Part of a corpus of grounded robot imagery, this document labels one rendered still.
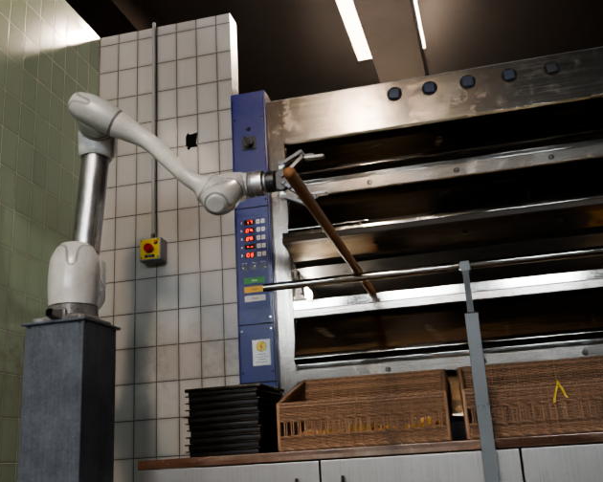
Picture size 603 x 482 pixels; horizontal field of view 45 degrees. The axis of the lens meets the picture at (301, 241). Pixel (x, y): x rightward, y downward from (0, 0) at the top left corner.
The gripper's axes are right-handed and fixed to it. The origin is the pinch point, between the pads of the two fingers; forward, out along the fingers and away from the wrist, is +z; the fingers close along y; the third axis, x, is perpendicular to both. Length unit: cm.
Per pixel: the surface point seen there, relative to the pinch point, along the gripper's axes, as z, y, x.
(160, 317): -84, 32, -55
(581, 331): 83, 55, -50
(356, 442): 4, 89, -5
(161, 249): -81, 4, -49
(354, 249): 2, 12, -54
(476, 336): 44, 61, 5
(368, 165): 10, -22, -51
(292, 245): -21.9, 10.7, -43.2
